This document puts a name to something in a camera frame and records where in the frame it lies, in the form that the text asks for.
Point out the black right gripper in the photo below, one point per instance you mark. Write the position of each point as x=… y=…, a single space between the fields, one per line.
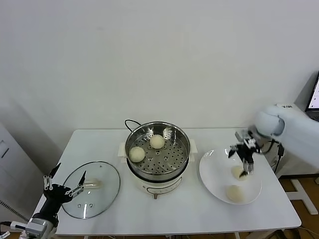
x=246 y=154

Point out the open black laptop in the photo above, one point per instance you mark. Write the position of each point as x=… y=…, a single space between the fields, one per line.
x=314 y=97

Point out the cream electric cooker base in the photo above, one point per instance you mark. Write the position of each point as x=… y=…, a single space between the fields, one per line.
x=159 y=185

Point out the black usb hub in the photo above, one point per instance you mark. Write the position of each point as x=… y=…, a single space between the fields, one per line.
x=281 y=150

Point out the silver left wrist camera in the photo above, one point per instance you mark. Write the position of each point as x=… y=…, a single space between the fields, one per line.
x=35 y=225

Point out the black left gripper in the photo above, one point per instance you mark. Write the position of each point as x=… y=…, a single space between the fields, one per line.
x=56 y=194

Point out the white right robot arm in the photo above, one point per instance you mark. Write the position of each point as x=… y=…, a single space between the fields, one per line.
x=299 y=139

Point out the white steamed baozi bun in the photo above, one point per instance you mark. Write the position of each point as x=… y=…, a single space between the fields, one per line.
x=137 y=154
x=235 y=171
x=157 y=142
x=235 y=193

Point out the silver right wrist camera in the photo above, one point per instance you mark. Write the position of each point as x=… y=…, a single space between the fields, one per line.
x=243 y=135

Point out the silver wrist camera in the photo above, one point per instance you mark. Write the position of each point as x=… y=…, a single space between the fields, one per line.
x=243 y=135
x=35 y=225

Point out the white cabinet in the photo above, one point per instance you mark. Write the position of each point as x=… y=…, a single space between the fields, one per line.
x=15 y=174

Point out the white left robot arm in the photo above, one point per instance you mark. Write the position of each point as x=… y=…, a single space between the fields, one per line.
x=51 y=231

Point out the white round plate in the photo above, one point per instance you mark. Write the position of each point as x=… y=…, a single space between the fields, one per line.
x=216 y=171

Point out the round glass pot lid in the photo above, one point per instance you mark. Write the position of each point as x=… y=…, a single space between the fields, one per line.
x=99 y=196

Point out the stainless steel steamer basket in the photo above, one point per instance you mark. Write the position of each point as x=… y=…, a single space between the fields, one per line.
x=172 y=159

